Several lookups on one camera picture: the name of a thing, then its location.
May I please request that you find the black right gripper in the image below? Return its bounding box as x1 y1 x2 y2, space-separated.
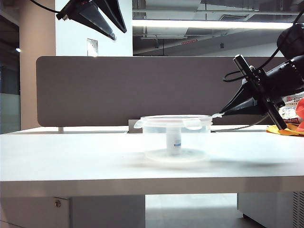
219 54 300 131

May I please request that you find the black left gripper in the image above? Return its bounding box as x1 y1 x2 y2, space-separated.
56 0 127 41

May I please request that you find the round clear plastic box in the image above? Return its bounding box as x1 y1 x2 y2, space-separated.
142 118 212 164

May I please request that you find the clear plastic snap lid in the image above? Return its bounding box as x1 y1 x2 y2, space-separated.
133 113 225 131

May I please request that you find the small white medicine bottle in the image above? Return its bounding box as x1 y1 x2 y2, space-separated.
166 126 182 156

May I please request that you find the printed plastic snack bag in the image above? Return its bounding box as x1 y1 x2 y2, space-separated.
277 94 304 124

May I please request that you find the red cloth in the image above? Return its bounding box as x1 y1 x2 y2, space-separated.
294 97 304 133

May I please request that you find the yellow orange cloth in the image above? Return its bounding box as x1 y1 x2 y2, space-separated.
266 123 304 138

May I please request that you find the grey fabric desk divider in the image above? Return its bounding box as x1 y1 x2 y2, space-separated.
36 56 296 128

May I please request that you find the long white ceiling light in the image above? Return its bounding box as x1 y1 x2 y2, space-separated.
132 19 294 31

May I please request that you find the white vented cabinet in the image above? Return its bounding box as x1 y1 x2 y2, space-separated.
237 191 304 228

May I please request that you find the white drawer cabinet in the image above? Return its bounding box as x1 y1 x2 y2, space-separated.
0 195 146 228

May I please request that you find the grey power cable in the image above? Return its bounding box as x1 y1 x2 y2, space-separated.
211 116 274 133

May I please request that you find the metal wall plate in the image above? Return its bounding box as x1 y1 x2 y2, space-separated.
86 38 99 58

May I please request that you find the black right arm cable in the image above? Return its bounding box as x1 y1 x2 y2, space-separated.
223 9 304 83

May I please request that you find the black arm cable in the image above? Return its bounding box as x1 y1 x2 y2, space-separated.
28 0 60 14
223 9 304 83

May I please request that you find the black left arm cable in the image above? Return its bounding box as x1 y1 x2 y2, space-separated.
28 0 60 14

